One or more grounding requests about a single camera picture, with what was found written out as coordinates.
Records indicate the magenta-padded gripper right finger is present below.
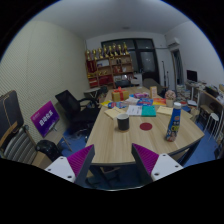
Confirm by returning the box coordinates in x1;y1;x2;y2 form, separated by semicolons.
130;143;184;186

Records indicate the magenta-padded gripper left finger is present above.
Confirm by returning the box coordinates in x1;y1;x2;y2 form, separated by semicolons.
44;144;96;188

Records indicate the blue drink bottle white cap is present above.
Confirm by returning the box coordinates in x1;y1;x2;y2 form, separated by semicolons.
165;101;183;143

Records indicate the flat round red coaster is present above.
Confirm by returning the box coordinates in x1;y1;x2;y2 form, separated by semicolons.
139;122;153;131

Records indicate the black bag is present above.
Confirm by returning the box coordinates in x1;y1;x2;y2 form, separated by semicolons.
35;139;63;163

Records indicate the black mug white inside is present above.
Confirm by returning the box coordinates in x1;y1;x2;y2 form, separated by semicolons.
116;113;131;132

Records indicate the teal book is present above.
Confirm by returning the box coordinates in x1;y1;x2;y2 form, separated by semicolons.
140;105;157;118

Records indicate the beige envelope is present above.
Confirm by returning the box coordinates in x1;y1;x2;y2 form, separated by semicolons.
156;105;174;117

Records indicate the purple sign board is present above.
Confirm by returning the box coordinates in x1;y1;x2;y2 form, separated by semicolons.
30;100;61;139

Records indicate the black office chair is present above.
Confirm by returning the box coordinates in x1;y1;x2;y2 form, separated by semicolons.
54;89;101;134

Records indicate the beige book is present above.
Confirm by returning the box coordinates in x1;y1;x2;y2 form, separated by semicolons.
103;106;127;120

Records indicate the blue colourful book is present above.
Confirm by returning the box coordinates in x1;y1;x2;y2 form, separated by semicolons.
136;97;154;107

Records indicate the orange book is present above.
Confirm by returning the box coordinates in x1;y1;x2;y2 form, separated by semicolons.
152;97;167;107

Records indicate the yellow folder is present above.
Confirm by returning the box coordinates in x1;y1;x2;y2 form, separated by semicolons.
100;99;113;107

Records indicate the colourful flat brochure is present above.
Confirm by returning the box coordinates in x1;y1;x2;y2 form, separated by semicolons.
107;100;129;110

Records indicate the beige standing carton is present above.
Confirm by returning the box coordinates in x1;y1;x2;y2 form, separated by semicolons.
149;85;159;100

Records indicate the pink flower bouquet pot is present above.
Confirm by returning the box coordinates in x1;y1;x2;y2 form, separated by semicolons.
164;89;177;108

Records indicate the yellow gift box red ribbon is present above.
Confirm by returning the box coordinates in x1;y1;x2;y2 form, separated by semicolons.
111;87;130;103

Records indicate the small white folding table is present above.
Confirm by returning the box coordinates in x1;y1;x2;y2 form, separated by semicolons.
83;87;101;99

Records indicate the white round stool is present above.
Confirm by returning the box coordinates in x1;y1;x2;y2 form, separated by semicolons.
203;112;220;138

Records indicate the black tripod stand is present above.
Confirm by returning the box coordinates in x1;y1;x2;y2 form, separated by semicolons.
161;60;170;90

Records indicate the cluttered wooden side desk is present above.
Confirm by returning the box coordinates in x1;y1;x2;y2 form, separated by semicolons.
184;81;224;134

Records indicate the computer monitor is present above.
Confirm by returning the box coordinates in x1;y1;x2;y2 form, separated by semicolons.
186;69;199;84

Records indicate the wooden shelf unit with trophies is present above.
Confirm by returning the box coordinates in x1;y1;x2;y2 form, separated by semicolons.
84;42;135;89

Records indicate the dark glass door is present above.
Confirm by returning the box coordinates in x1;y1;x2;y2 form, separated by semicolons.
100;38;160;84

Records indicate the white air conditioner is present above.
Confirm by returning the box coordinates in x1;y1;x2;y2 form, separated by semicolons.
166;37;181;48

